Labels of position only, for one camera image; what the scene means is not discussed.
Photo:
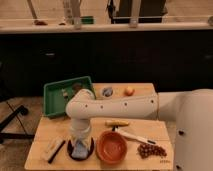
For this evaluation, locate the green box on counter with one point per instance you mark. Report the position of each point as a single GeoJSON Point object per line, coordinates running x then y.
{"type": "Point", "coordinates": [87, 19]}

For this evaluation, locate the dark purple bowl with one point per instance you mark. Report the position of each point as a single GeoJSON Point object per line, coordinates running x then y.
{"type": "Point", "coordinates": [70, 148]}

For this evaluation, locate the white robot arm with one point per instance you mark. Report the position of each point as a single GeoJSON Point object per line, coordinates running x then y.
{"type": "Point", "coordinates": [191, 110]}

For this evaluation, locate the blue sponge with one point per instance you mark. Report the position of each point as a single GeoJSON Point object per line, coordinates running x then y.
{"type": "Point", "coordinates": [80, 150]}

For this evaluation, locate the yellow orange fruit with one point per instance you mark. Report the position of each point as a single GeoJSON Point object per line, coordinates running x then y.
{"type": "Point", "coordinates": [129, 91]}

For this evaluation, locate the white counter ledge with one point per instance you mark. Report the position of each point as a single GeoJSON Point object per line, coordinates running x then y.
{"type": "Point", "coordinates": [177, 26]}

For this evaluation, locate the blue grey small object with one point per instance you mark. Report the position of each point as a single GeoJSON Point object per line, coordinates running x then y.
{"type": "Point", "coordinates": [107, 92]}

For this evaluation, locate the brown grape bunch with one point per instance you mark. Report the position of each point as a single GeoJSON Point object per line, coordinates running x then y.
{"type": "Point", "coordinates": [146, 150]}

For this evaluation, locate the black chair base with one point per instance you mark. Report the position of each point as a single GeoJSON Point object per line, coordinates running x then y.
{"type": "Point", "coordinates": [20, 110]}

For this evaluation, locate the orange bowl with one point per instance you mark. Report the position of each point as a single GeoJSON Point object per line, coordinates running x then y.
{"type": "Point", "coordinates": [111, 147]}

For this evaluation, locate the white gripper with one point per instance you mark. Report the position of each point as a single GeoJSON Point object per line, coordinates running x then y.
{"type": "Point", "coordinates": [81, 134]}

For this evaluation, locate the green plastic tray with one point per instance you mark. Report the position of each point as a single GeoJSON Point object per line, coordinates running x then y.
{"type": "Point", "coordinates": [57, 94]}

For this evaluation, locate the white handled knife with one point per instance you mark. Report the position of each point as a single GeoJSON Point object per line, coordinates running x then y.
{"type": "Point", "coordinates": [134, 137]}

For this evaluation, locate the wooden scrub brush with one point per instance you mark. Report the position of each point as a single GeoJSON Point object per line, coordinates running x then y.
{"type": "Point", "coordinates": [52, 149]}

